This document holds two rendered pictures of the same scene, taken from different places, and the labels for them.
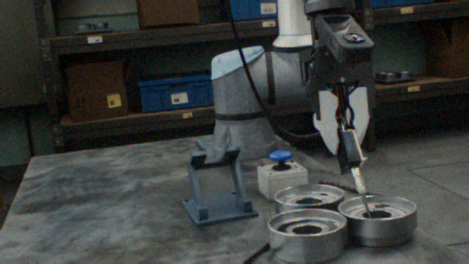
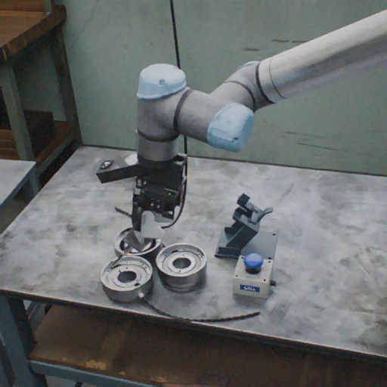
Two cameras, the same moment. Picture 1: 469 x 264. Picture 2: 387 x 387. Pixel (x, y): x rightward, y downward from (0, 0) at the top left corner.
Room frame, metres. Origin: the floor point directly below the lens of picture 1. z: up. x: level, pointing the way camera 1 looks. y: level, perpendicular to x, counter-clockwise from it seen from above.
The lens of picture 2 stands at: (1.41, -0.90, 1.63)
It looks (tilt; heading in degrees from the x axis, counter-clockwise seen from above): 34 degrees down; 118
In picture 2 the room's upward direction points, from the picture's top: 3 degrees counter-clockwise
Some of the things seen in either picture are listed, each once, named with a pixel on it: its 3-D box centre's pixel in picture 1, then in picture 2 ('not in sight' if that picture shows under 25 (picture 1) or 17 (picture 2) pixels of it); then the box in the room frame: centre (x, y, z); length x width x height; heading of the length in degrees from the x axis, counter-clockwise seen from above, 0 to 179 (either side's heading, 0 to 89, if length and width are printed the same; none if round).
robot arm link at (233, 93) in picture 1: (242, 79); not in sight; (1.42, -0.03, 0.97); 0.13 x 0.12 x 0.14; 89
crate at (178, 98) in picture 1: (176, 91); not in sight; (4.52, 0.37, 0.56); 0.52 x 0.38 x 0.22; 98
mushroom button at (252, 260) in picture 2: (281, 165); (253, 267); (1.09, -0.08, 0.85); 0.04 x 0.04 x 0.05
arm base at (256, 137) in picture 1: (243, 131); not in sight; (1.42, -0.02, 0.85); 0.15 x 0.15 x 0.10
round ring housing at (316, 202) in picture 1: (310, 207); (181, 266); (0.94, -0.11, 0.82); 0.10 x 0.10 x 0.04
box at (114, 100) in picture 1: (96, 88); not in sight; (4.40, 0.89, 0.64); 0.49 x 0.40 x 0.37; 106
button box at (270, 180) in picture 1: (281, 179); (255, 277); (1.09, -0.08, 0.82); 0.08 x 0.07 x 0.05; 11
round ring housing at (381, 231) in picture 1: (376, 220); (127, 280); (0.85, -0.19, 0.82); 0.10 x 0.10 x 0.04
